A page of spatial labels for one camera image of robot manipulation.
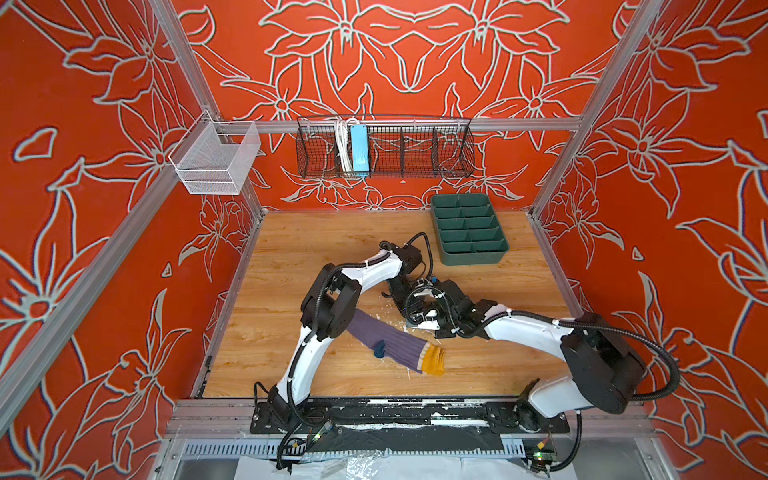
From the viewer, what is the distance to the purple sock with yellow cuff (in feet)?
2.71

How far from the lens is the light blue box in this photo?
2.95 feet

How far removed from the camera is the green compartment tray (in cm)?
102

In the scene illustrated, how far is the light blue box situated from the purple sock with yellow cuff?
18.4 inches

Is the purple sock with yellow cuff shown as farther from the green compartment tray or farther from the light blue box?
the light blue box

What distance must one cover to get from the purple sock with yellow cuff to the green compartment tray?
31cm

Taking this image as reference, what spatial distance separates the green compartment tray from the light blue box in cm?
36

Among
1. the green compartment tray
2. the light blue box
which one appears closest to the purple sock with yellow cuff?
the green compartment tray
